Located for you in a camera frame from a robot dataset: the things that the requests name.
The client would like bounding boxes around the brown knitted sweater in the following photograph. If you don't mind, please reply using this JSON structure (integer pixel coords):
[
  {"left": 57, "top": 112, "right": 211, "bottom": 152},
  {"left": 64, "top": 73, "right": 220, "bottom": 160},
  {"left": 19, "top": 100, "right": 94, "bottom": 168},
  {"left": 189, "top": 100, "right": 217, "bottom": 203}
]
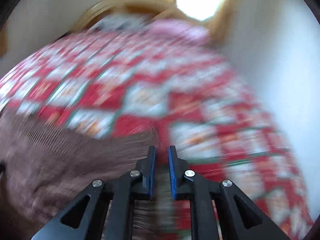
[{"left": 1, "top": 110, "right": 174, "bottom": 239}]

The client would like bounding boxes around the cream wooden headboard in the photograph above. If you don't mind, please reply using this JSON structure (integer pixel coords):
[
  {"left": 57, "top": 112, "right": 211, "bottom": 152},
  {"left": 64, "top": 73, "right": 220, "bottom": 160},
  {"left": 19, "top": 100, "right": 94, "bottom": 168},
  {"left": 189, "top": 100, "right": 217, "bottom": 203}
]
[{"left": 69, "top": 0, "right": 196, "bottom": 33}]

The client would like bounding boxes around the red patchwork teddy bedspread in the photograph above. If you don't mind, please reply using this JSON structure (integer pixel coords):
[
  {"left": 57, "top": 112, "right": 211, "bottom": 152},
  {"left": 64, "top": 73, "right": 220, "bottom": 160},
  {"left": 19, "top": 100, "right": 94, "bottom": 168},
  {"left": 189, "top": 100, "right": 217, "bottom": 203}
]
[{"left": 1, "top": 31, "right": 312, "bottom": 239}]

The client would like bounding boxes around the pink pillow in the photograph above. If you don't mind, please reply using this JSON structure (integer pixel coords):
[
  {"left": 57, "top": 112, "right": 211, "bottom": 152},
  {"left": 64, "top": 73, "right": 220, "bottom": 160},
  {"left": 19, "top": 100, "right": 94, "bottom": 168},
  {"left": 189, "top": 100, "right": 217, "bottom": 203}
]
[{"left": 148, "top": 19, "right": 210, "bottom": 45}]

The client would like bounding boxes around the grey patterned pillow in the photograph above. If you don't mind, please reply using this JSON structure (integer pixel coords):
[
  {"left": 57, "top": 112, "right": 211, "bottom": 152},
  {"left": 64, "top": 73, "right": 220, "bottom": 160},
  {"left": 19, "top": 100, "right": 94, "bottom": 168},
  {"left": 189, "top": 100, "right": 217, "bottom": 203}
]
[{"left": 89, "top": 13, "right": 150, "bottom": 31}]

